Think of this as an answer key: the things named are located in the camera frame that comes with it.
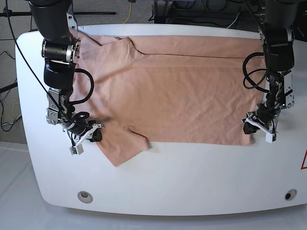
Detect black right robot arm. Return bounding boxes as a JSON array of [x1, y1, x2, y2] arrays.
[[29, 0, 103, 150]]

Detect red triangle sticker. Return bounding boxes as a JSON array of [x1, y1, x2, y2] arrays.
[[301, 151, 307, 170]]

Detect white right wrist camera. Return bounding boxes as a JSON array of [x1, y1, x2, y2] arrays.
[[70, 145, 83, 155]]

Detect tangled black cables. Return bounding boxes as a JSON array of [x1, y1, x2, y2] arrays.
[[148, 0, 264, 32]]

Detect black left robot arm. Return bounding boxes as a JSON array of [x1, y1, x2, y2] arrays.
[[241, 0, 300, 143]]

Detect left table grommet hole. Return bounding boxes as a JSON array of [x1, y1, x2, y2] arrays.
[[77, 191, 93, 204]]

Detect table grommet hole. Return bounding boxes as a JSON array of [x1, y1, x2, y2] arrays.
[[284, 189, 297, 201], [77, 191, 93, 204]]

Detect yellow cable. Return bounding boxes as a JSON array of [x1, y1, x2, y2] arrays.
[[123, 4, 133, 24]]

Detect peach pink T-shirt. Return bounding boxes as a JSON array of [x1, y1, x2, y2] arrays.
[[76, 32, 263, 166]]

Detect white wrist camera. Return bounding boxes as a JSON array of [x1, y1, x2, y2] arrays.
[[70, 145, 83, 155], [265, 133, 279, 143]]

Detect white cable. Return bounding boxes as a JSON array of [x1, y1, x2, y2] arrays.
[[226, 11, 242, 29]]

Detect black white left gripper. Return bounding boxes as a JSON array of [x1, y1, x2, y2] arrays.
[[241, 103, 280, 135]]

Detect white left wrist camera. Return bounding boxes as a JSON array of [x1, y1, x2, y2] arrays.
[[265, 133, 279, 143]]

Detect right table grommet hole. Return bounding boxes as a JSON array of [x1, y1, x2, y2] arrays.
[[284, 189, 297, 201]]

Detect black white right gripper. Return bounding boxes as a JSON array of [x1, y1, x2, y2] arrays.
[[63, 121, 105, 147]]

